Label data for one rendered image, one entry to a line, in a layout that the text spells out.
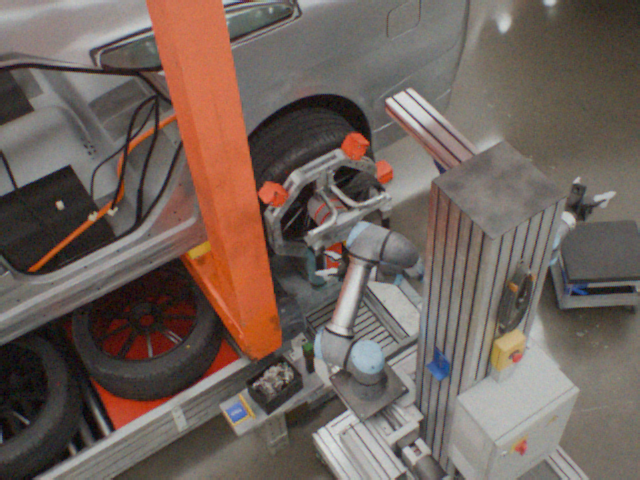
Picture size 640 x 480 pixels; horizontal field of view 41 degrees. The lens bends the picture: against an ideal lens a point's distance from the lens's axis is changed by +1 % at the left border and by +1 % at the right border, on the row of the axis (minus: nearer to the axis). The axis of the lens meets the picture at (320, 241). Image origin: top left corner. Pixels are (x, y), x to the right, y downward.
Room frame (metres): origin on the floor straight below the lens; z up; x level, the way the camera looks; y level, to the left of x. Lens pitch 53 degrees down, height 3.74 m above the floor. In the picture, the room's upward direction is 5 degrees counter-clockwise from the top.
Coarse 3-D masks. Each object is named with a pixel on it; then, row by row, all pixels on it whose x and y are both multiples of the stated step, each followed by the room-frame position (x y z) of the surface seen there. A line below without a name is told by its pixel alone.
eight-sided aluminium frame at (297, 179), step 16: (320, 160) 2.41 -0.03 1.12; (336, 160) 2.40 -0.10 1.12; (352, 160) 2.43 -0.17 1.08; (368, 160) 2.51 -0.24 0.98; (288, 176) 2.35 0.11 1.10; (304, 176) 2.33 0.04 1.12; (288, 192) 2.29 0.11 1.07; (368, 192) 2.48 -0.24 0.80; (272, 208) 2.28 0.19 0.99; (352, 208) 2.49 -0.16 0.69; (272, 224) 2.23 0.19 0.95; (272, 240) 2.26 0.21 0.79; (288, 240) 2.33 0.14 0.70; (304, 256) 2.30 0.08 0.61
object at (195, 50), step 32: (160, 0) 1.84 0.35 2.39; (192, 0) 1.85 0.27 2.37; (160, 32) 1.90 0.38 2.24; (192, 32) 1.84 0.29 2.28; (224, 32) 1.89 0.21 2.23; (192, 64) 1.84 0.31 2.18; (224, 64) 1.88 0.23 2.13; (192, 96) 1.82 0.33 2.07; (224, 96) 1.87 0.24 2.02; (192, 128) 1.84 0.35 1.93; (224, 128) 1.86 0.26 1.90; (192, 160) 1.91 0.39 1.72; (224, 160) 1.85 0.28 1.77; (224, 192) 1.84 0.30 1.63; (224, 224) 1.83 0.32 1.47; (256, 224) 1.88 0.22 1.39; (224, 256) 1.83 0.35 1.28; (256, 256) 1.87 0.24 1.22; (224, 288) 1.92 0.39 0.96; (256, 288) 1.86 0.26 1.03; (256, 320) 1.85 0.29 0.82; (256, 352) 1.83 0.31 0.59
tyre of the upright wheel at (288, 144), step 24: (288, 120) 2.60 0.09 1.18; (312, 120) 2.60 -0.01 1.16; (336, 120) 2.64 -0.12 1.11; (264, 144) 2.50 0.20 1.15; (288, 144) 2.47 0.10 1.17; (312, 144) 2.45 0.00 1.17; (336, 144) 2.49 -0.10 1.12; (264, 168) 2.40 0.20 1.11; (288, 168) 2.38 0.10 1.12; (360, 192) 2.55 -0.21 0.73
